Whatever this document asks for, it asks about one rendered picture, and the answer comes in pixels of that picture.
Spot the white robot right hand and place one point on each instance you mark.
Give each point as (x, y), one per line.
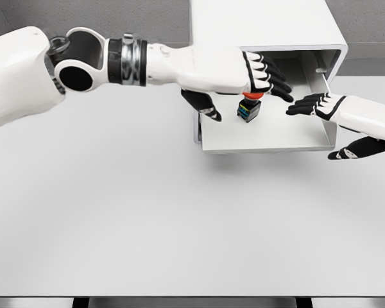
(362, 112)

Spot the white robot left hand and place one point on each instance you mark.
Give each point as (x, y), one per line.
(211, 70)

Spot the white tabletop storage cabinet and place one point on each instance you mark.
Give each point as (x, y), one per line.
(260, 19)

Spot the black red-button load switch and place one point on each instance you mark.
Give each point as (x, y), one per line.
(248, 110)

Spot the white cabinet drawer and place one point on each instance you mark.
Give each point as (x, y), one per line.
(276, 138)

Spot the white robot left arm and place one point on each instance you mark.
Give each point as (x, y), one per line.
(25, 64)

